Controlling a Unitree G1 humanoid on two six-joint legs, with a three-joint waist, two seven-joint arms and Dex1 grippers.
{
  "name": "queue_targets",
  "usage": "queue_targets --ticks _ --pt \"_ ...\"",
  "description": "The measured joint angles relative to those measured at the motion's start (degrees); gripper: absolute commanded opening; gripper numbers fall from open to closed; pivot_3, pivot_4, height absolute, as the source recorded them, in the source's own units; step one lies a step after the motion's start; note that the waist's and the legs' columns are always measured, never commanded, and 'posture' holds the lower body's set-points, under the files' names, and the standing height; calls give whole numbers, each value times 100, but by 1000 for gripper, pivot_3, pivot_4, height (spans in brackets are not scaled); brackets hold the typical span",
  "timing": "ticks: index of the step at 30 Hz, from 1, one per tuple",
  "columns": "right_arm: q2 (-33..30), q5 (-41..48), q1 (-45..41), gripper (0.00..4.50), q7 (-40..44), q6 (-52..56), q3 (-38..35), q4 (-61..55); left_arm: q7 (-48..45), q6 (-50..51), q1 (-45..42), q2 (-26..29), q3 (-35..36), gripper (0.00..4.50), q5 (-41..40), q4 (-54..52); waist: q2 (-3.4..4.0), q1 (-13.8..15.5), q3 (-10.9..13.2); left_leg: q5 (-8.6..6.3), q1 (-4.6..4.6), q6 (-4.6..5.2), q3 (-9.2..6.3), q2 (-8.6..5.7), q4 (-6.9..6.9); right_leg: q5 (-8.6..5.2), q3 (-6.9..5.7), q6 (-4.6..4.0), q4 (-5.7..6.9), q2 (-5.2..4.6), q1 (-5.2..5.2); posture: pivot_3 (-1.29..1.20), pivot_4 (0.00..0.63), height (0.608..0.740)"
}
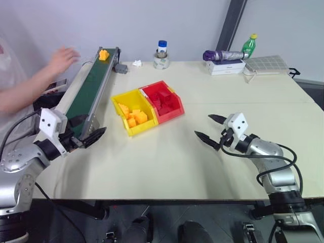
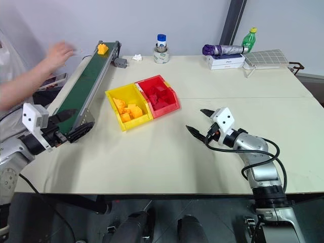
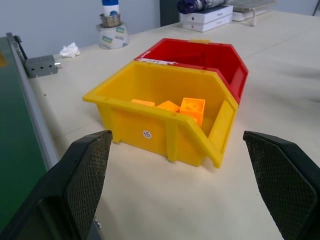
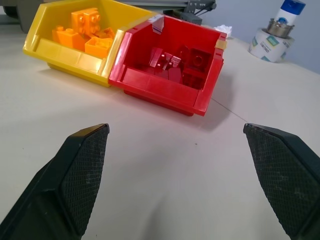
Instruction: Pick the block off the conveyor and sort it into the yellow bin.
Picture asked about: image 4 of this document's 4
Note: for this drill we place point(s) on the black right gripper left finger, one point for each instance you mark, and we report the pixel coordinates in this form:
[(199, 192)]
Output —
[(75, 180)]

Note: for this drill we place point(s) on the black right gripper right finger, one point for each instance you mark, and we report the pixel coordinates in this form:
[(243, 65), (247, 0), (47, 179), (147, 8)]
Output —
[(282, 175)]

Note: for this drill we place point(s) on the yellow plastic bin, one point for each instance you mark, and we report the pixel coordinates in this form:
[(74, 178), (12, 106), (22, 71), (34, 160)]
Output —
[(72, 56)]

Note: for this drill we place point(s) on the red plastic bin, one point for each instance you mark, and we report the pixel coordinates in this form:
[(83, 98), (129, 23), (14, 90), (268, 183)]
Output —
[(162, 86)]

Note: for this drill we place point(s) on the white label tape roll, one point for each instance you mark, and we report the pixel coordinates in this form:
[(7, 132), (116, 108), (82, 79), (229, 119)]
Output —
[(271, 46)]

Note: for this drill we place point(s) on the red ridged brick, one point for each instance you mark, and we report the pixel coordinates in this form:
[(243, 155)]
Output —
[(193, 78)]

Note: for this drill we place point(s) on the orange hollow brick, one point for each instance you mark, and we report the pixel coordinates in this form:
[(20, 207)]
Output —
[(98, 47)]

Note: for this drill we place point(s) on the orange sloped brick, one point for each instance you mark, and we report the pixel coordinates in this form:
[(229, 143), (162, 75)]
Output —
[(66, 37)]

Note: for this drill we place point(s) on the beige tape patch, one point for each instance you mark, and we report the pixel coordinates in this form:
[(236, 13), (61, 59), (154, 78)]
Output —
[(221, 44)]

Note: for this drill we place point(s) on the red glossy sloped brick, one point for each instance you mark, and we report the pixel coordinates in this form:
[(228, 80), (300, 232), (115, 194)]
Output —
[(165, 61)]

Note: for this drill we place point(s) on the orange flat brick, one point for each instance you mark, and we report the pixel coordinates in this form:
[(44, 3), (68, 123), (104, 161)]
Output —
[(106, 33)]

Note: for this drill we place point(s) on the red round-topped brick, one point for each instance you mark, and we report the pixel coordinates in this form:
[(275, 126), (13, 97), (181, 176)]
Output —
[(184, 52)]

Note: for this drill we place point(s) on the crumpled white tissue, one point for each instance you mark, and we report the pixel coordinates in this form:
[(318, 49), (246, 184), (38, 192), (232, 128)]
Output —
[(223, 29)]

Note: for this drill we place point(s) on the orange square studded brick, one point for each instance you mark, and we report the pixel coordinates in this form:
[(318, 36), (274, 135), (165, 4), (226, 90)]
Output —
[(86, 21)]

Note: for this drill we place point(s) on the white bottle with blue cap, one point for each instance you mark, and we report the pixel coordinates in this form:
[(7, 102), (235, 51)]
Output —
[(288, 12)]

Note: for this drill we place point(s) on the clear tape strip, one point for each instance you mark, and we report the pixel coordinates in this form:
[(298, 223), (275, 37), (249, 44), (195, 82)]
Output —
[(158, 24)]

